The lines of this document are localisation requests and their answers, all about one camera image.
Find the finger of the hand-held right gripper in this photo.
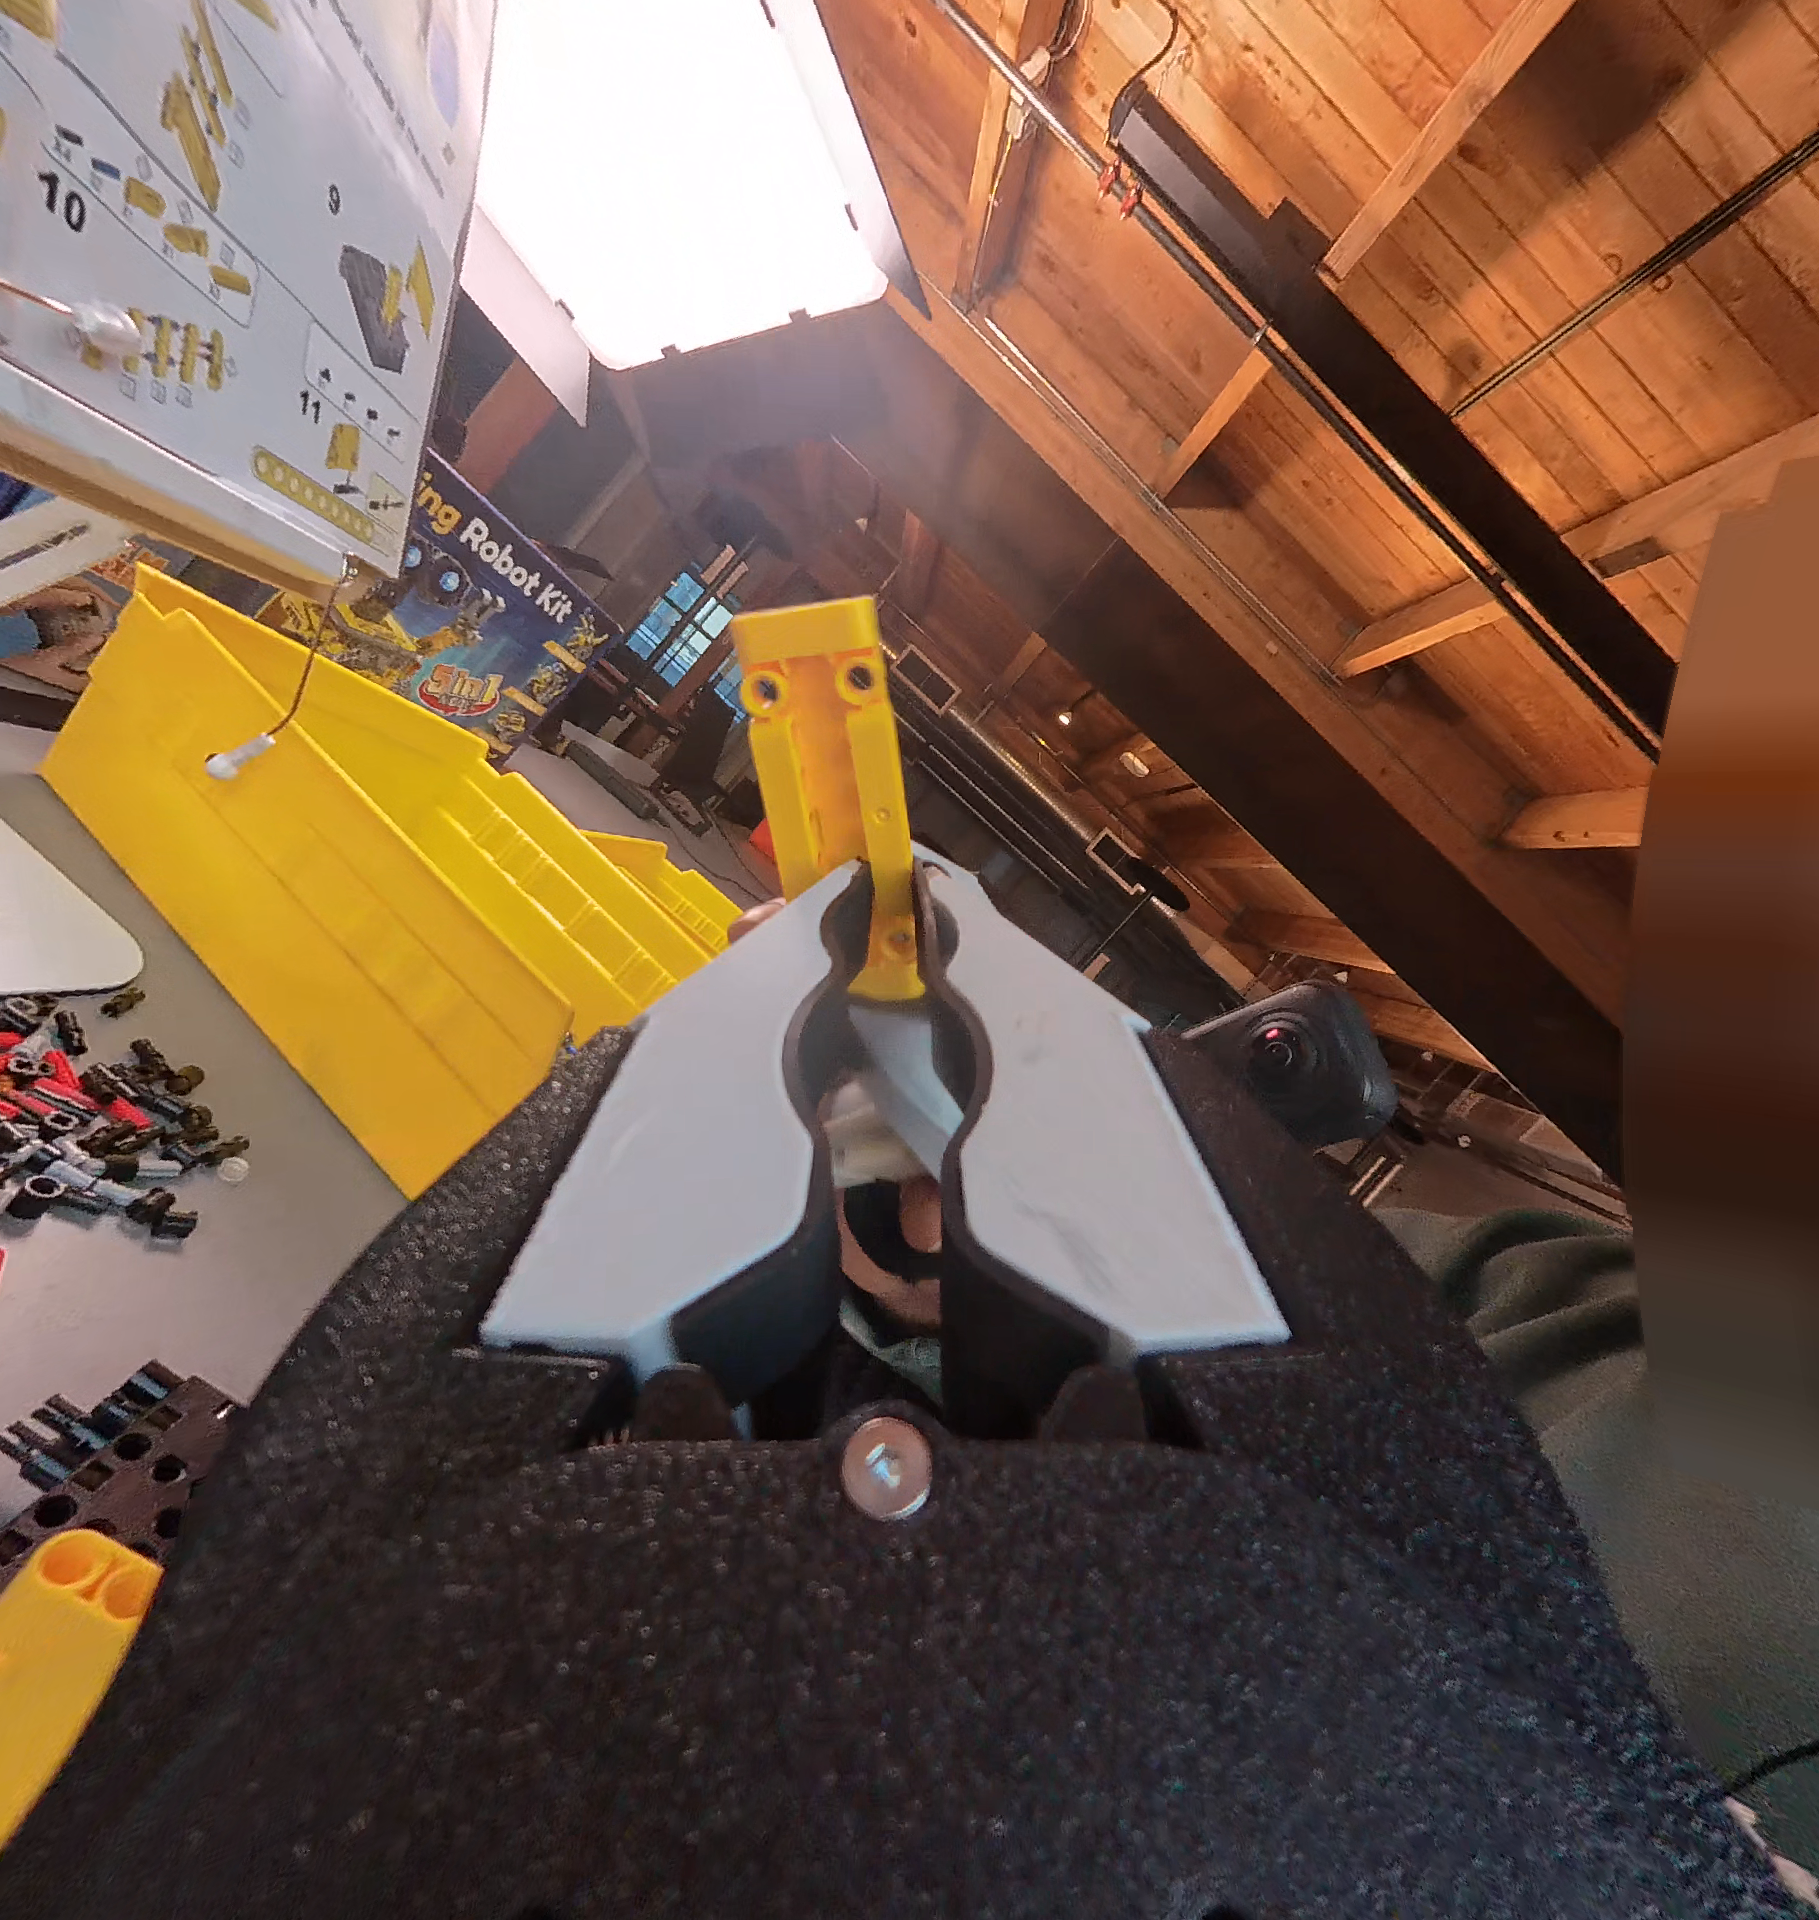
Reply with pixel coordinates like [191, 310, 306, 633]
[846, 1002, 985, 1178]

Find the instruction booklet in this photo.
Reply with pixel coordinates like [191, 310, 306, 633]
[0, 0, 499, 589]

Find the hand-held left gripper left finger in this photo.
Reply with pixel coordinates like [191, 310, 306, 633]
[480, 858, 870, 1390]

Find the white rounded board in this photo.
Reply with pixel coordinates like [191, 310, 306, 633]
[0, 772, 146, 1002]

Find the black hoodie drawstring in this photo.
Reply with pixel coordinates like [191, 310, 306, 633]
[1723, 1725, 1819, 1799]

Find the blue lego set box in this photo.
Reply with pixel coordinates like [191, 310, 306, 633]
[254, 451, 627, 757]

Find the black linear ceiling lamp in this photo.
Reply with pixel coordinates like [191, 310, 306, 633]
[1104, 90, 1676, 750]

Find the yellow lego block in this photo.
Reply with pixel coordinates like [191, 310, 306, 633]
[0, 1529, 162, 1914]

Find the white light panel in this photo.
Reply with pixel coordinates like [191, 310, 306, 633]
[449, 0, 933, 376]

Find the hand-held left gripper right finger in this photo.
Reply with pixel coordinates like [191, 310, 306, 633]
[909, 842, 1290, 1364]

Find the person in green sweatshirt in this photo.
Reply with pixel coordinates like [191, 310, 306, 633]
[1373, 1209, 1819, 1920]

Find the yellow lego panel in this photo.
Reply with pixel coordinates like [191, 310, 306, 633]
[732, 594, 928, 1003]

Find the yellow storage bin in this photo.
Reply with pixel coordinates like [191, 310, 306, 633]
[38, 562, 571, 1201]
[430, 718, 746, 1052]

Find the black lego base frame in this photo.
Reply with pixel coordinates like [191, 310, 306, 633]
[0, 1357, 243, 1598]

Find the pile of small lego pins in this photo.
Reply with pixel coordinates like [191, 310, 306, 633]
[0, 984, 251, 1329]

